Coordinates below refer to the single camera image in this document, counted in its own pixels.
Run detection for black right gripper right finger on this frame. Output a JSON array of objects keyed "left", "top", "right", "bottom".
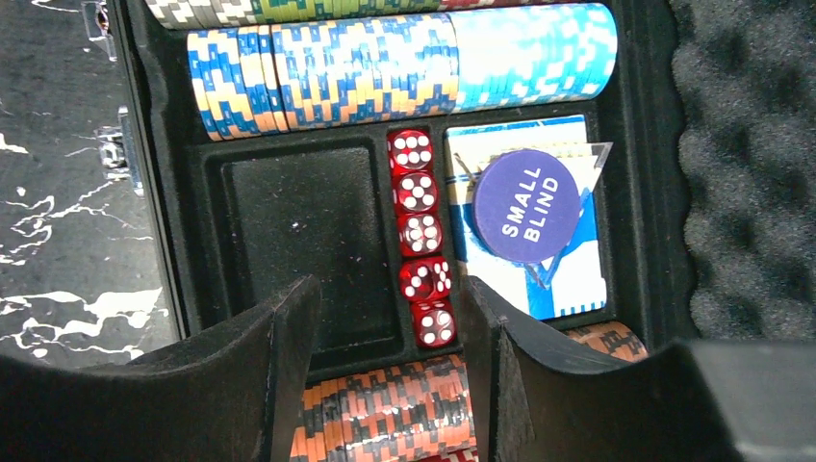
[{"left": 458, "top": 276, "right": 815, "bottom": 461}]

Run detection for red translucent die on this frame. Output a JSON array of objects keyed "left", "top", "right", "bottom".
[
  {"left": 397, "top": 213, "right": 443, "bottom": 257},
  {"left": 410, "top": 298, "right": 457, "bottom": 348},
  {"left": 398, "top": 256, "right": 452, "bottom": 302},
  {"left": 392, "top": 171, "right": 439, "bottom": 216},
  {"left": 387, "top": 129, "right": 433, "bottom": 175}
]

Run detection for blue small blind button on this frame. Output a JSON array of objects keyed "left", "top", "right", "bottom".
[{"left": 472, "top": 149, "right": 581, "bottom": 264}]

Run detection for brown orange chip row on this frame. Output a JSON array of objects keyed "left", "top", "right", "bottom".
[{"left": 290, "top": 321, "right": 650, "bottom": 462}]

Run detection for blue playing card deck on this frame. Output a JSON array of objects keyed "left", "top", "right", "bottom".
[{"left": 445, "top": 115, "right": 611, "bottom": 321}]

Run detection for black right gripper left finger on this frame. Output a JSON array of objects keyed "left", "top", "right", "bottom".
[{"left": 1, "top": 276, "right": 321, "bottom": 461}]

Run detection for black poker chip case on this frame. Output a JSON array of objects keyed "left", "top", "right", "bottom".
[{"left": 107, "top": 1, "right": 815, "bottom": 381}]

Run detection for blue orange chip row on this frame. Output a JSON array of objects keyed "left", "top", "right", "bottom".
[{"left": 186, "top": 3, "right": 618, "bottom": 141}]

